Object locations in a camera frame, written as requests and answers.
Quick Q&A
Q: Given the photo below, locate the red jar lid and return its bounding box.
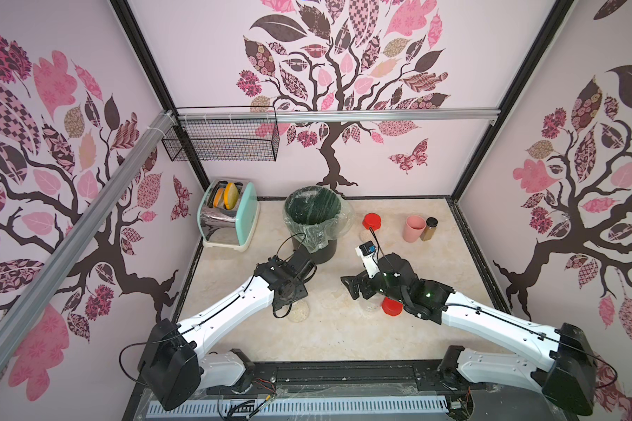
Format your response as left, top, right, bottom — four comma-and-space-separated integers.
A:
363, 213, 382, 232
381, 298, 404, 317

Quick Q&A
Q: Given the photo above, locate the clear jar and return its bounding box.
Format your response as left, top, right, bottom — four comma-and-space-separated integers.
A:
288, 300, 310, 323

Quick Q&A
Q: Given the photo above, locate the black trash bin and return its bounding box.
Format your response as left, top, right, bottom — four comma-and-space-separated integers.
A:
283, 186, 342, 265

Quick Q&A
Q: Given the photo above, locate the oatmeal jar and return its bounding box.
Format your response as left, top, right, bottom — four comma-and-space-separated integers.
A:
360, 294, 384, 313
358, 225, 380, 244

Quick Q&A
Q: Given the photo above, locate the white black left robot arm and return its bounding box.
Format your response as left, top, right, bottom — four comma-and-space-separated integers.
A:
138, 247, 316, 410

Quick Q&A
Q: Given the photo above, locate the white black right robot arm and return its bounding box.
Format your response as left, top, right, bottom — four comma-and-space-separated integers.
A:
341, 253, 597, 417

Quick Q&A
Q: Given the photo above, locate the pink plastic cup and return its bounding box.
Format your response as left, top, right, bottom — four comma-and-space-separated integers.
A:
403, 215, 427, 243

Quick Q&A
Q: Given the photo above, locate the clear plastic bin liner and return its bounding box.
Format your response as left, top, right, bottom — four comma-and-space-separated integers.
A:
283, 186, 356, 254

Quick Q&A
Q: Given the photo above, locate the brown spice jar black lid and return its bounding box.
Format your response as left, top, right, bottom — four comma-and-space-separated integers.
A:
421, 217, 439, 241

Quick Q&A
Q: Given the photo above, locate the mint green toaster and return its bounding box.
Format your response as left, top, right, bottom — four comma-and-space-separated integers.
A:
198, 179, 260, 253

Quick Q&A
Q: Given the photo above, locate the yellow toast slice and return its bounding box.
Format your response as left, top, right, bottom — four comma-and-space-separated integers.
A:
223, 182, 240, 211

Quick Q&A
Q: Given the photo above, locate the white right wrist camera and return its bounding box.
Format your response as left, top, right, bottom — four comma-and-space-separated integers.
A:
356, 241, 380, 279

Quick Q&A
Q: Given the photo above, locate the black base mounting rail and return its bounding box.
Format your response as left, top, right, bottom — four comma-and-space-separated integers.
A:
123, 360, 573, 420

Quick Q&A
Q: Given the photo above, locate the black wire basket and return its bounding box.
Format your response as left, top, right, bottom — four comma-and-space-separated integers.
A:
163, 105, 280, 162

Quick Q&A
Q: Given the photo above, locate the white slotted cable duct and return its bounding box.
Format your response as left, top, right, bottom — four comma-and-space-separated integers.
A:
142, 396, 449, 420

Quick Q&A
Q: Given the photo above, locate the back aluminium rail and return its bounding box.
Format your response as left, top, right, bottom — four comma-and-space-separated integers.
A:
178, 108, 500, 124

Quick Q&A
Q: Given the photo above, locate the aluminium rail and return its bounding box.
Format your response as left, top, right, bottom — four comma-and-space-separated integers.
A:
178, 108, 500, 124
0, 111, 177, 373

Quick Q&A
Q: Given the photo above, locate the left aluminium rail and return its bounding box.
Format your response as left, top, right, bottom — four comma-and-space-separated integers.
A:
0, 111, 177, 373

